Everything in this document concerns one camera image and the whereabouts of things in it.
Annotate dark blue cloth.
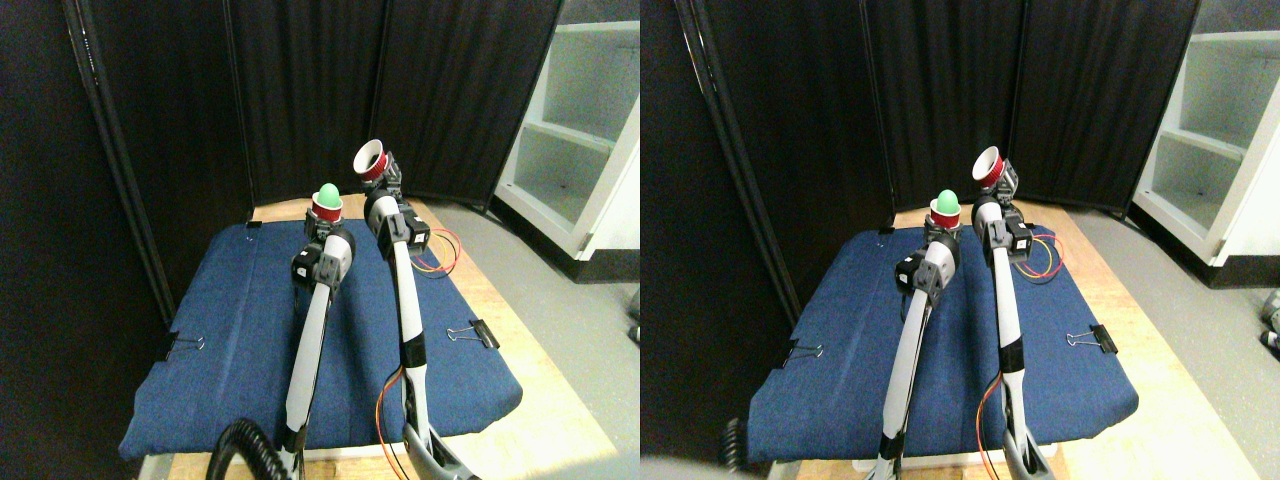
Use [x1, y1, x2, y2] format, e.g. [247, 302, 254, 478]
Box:
[118, 220, 524, 462]
[733, 226, 1141, 469]

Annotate white shelf unit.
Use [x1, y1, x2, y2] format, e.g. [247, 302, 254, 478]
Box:
[492, 22, 640, 263]
[1132, 32, 1280, 269]

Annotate black curtain stand pole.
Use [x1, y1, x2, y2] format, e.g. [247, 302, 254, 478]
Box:
[678, 0, 801, 323]
[65, 0, 177, 326]

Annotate orange wire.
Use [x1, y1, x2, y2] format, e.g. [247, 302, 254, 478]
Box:
[376, 367, 411, 480]
[977, 375, 1007, 480]

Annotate black ribbed hose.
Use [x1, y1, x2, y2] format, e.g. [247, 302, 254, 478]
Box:
[205, 419, 293, 480]
[720, 417, 751, 473]

